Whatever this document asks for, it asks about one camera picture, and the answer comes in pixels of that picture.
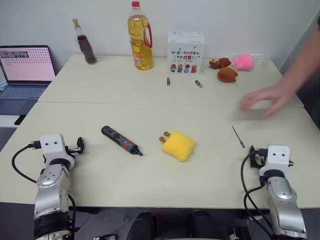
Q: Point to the thin metal screwdriver bit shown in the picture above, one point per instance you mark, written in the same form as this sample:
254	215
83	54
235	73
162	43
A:
238	137

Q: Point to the person's bare hand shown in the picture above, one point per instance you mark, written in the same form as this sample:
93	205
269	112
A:
272	97

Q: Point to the yellow plush toy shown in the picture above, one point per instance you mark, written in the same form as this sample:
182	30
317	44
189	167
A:
178	146

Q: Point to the dark rounded shape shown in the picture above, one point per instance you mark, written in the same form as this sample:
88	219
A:
205	225
141	226

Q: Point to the grey electric screwdriver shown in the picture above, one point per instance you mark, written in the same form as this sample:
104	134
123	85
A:
120	140

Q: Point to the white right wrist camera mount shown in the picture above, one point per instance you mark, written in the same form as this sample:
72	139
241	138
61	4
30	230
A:
276	157

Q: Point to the person's bare forearm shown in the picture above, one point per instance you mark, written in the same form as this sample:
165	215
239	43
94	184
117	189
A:
302	62

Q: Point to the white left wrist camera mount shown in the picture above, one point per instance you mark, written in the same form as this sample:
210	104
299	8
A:
51	146

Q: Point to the grey laptop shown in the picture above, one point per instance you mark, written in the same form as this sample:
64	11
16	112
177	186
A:
25	75

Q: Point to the dark perforated metal plate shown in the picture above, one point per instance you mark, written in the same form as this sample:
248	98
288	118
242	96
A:
5	138

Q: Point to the large brown plush toy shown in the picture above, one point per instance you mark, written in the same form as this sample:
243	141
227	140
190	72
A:
227	74

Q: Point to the clear plastic bag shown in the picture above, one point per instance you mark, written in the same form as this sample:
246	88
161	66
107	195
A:
260	60

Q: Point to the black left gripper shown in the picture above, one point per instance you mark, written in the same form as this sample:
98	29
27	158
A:
72	150

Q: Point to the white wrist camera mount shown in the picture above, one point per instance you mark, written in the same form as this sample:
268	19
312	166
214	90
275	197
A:
276	157
51	146

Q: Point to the white printed cardboard box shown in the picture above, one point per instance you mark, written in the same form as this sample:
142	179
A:
186	53

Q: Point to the glass bottle with dark liquid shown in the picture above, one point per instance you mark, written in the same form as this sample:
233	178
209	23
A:
87	47

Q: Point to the black gold battery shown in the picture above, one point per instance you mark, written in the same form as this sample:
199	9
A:
199	84
168	81

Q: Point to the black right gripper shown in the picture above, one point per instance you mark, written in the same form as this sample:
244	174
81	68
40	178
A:
260	156

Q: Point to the large cooking oil bottle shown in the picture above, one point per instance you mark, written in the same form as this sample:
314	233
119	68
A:
140	42

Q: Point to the pink plush toy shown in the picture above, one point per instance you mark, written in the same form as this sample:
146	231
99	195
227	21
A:
244	62

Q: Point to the small brown plush toy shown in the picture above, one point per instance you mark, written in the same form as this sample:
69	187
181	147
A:
220	62

